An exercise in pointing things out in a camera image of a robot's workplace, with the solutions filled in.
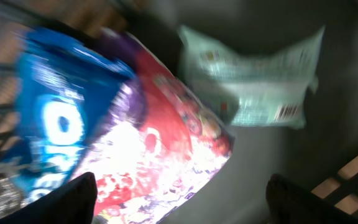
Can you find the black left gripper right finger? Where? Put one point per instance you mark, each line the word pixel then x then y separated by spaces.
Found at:
pixel 290 204

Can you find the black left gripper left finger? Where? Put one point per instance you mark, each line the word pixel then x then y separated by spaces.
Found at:
pixel 72 203

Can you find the red purple snack box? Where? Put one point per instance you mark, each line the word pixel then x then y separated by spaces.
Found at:
pixel 156 146

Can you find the blue Oreo cookie pack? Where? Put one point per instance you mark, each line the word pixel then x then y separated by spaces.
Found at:
pixel 66 89

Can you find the mint green wipes packet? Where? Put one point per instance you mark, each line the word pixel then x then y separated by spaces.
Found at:
pixel 267 90

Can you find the dark grey plastic basket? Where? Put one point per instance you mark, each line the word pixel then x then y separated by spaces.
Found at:
pixel 307 157

